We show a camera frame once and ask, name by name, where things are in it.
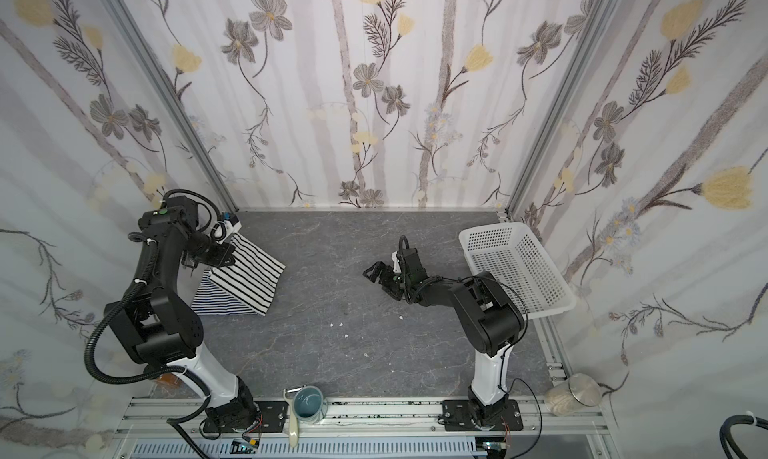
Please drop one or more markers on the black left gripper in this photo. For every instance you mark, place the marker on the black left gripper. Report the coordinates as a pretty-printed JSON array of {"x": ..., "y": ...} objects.
[{"x": 218, "y": 255}]

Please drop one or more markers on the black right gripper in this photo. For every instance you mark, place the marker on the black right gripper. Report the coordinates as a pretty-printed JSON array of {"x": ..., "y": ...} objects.
[{"x": 389, "y": 276}]

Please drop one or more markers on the blue white striped tank top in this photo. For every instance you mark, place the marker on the blue white striped tank top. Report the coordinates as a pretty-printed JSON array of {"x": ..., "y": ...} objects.
[{"x": 211, "y": 300}]

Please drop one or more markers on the black white striped tank top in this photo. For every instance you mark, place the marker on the black white striped tank top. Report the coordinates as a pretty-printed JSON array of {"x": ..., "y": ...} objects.
[{"x": 248, "y": 286}]

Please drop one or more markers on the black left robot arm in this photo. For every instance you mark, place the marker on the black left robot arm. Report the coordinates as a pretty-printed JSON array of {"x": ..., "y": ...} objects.
[{"x": 156, "y": 327}]

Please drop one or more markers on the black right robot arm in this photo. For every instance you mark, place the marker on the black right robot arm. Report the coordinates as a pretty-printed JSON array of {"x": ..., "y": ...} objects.
[{"x": 487, "y": 309}]

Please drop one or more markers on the white plastic laundry basket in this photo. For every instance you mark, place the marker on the white plastic laundry basket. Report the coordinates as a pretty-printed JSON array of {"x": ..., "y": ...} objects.
[{"x": 515, "y": 257}]

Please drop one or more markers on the teal mug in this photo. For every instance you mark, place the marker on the teal mug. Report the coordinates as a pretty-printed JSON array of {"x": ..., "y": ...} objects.
[{"x": 309, "y": 405}]

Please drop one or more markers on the cream vegetable peeler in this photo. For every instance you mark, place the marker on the cream vegetable peeler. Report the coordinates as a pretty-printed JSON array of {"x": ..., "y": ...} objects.
[{"x": 289, "y": 395}]

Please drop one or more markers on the clear jar with metal lid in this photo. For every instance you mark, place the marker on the clear jar with metal lid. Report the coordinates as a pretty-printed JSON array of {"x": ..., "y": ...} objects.
[{"x": 578, "y": 392}]

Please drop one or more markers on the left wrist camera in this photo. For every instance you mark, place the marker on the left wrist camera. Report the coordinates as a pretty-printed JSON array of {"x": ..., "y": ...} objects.
[{"x": 228, "y": 225}]

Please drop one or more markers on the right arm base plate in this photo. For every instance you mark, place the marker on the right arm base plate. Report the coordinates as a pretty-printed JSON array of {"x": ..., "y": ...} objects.
[{"x": 465, "y": 415}]

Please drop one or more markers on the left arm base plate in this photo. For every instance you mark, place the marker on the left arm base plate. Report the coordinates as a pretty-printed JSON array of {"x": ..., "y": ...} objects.
[{"x": 263, "y": 416}]

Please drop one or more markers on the white vented cable duct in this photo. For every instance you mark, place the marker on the white vented cable duct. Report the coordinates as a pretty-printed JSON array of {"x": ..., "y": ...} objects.
[{"x": 355, "y": 447}]

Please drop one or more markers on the aluminium frame rail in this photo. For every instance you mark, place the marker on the aluminium frame rail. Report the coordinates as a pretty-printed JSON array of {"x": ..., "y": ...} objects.
[{"x": 373, "y": 417}]

